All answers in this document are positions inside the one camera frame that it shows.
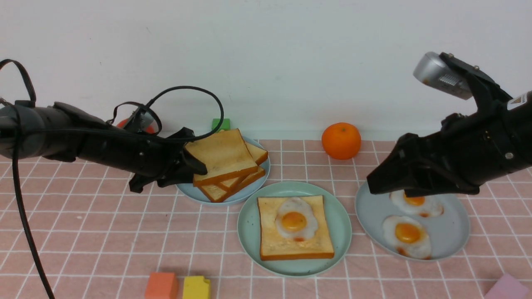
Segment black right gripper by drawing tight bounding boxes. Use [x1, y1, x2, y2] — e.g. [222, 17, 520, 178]
[367, 92, 531, 196]

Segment green block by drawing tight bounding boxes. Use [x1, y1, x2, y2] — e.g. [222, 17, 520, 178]
[211, 118, 232, 132]

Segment mint green plate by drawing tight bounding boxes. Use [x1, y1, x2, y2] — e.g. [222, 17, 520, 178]
[237, 181, 352, 278]

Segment orange block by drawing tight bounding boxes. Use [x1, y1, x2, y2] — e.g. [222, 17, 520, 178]
[144, 272, 179, 299]

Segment black cable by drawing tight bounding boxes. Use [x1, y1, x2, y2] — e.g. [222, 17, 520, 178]
[0, 59, 225, 299]

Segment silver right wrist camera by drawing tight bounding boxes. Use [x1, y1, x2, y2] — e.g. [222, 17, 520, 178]
[413, 51, 473, 100]

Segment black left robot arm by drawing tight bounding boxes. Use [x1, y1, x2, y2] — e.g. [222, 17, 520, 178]
[1, 102, 207, 193]

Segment grey-blue bread plate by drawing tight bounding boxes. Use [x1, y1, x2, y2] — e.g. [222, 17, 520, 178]
[177, 136, 270, 206]

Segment grey-blue egg plate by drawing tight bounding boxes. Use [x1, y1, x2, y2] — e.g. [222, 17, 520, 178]
[354, 184, 470, 261]

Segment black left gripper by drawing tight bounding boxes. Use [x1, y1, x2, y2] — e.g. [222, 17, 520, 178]
[128, 142, 208, 193]

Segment toast slice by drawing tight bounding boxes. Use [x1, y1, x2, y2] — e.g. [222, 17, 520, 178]
[258, 195, 335, 261]
[185, 129, 259, 187]
[215, 142, 268, 192]
[198, 167, 266, 203]

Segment red apple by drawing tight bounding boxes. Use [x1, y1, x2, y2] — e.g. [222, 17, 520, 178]
[117, 119, 156, 134]

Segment pink foam block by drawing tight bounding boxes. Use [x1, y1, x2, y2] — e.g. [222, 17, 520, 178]
[484, 274, 530, 299]

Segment fried egg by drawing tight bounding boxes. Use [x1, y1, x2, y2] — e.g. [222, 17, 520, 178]
[389, 190, 444, 218]
[274, 197, 319, 242]
[382, 215, 433, 260]

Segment yellow block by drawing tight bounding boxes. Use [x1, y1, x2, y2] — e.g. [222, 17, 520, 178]
[182, 276, 211, 299]

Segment orange fruit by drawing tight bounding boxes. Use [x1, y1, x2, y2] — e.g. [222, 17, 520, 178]
[321, 123, 362, 160]

